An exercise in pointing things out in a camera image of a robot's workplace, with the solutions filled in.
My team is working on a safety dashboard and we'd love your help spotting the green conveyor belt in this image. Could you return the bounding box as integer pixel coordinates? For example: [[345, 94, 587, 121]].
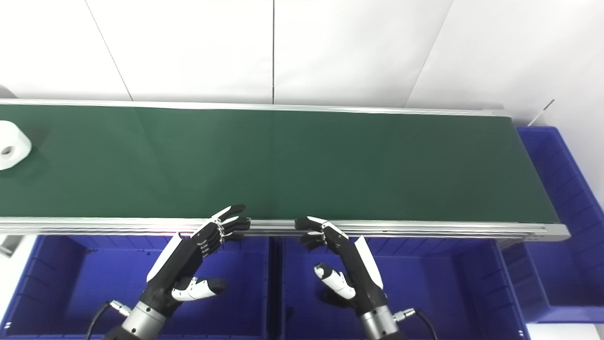
[[0, 98, 571, 242]]

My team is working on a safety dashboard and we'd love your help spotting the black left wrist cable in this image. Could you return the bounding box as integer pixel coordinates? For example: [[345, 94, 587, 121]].
[[85, 300, 133, 340]]

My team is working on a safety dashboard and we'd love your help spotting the white cylindrical plastic part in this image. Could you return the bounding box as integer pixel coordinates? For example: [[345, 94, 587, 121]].
[[0, 120, 33, 171]]

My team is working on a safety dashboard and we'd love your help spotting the aluminium conveyor support leg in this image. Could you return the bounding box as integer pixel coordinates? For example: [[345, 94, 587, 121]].
[[0, 235, 25, 258]]

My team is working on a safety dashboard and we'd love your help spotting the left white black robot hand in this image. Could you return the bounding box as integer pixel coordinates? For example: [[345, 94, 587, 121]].
[[142, 204, 251, 313]]

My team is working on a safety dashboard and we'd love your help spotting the blue plastic bin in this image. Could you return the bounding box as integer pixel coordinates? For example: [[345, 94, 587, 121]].
[[276, 236, 530, 340], [500, 126, 604, 324], [0, 235, 275, 340]]

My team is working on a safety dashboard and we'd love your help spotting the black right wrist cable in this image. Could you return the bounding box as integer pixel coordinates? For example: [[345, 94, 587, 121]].
[[394, 307, 439, 340]]

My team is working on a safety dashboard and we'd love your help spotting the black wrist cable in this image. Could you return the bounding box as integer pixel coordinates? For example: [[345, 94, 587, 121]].
[[85, 300, 133, 340], [394, 307, 439, 340]]

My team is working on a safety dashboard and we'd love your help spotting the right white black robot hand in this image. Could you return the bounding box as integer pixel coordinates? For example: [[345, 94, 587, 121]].
[[295, 216, 387, 317]]

